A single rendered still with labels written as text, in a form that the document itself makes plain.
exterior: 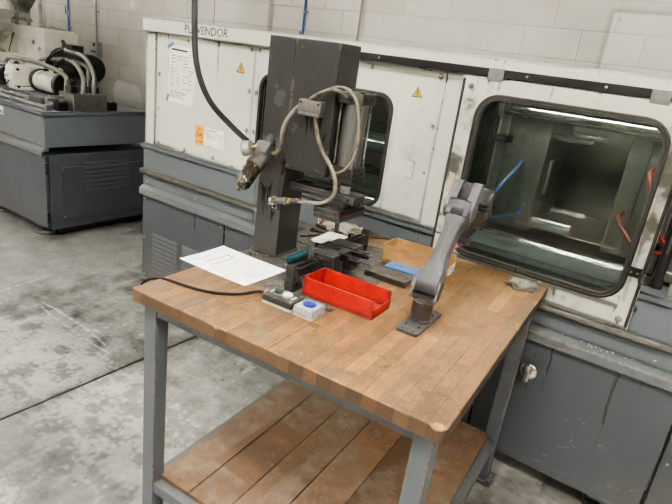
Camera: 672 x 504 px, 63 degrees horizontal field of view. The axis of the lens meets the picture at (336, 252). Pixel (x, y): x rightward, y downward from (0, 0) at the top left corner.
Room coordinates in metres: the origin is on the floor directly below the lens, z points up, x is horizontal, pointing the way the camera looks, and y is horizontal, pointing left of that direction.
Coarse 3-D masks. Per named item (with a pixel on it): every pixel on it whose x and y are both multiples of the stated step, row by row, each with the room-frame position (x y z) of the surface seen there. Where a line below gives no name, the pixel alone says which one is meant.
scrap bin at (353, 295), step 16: (320, 272) 1.64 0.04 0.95; (336, 272) 1.63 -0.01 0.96; (304, 288) 1.55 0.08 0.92; (320, 288) 1.53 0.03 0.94; (336, 288) 1.50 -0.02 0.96; (352, 288) 1.60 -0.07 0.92; (368, 288) 1.58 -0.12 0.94; (384, 288) 1.55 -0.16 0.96; (336, 304) 1.50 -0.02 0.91; (352, 304) 1.47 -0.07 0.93; (368, 304) 1.45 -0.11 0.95; (384, 304) 1.51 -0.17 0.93
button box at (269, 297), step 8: (144, 280) 1.56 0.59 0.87; (168, 280) 1.51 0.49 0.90; (192, 288) 1.48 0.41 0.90; (200, 288) 1.48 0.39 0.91; (272, 288) 1.50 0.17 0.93; (280, 288) 1.51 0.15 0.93; (264, 296) 1.46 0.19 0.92; (272, 296) 1.45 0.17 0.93; (280, 296) 1.46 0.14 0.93; (296, 296) 1.47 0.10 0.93; (272, 304) 1.45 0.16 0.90; (280, 304) 1.43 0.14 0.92; (288, 304) 1.42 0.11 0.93; (288, 312) 1.42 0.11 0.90
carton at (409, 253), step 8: (392, 240) 2.02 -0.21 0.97; (400, 240) 2.06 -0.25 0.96; (384, 248) 1.96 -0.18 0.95; (392, 248) 1.95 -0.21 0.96; (400, 248) 1.94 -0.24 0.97; (408, 248) 2.04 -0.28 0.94; (416, 248) 2.02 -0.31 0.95; (424, 248) 2.01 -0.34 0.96; (432, 248) 1.99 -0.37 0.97; (384, 256) 1.96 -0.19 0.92; (392, 256) 1.94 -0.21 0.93; (400, 256) 1.93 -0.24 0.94; (408, 256) 1.91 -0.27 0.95; (416, 256) 1.90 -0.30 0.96; (424, 256) 1.89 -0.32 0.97; (408, 264) 1.91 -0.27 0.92; (416, 264) 1.90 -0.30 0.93; (448, 264) 1.96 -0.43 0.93; (448, 272) 1.90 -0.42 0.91
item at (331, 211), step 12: (300, 180) 1.91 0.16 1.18; (312, 192) 1.82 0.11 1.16; (324, 192) 1.80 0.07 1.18; (336, 192) 1.79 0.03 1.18; (348, 192) 1.79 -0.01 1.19; (324, 204) 1.77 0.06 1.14; (336, 204) 1.76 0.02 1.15; (348, 204) 1.75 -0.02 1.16; (360, 204) 1.84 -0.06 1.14; (324, 216) 1.72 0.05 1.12; (336, 216) 1.69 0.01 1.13; (348, 216) 1.75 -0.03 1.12
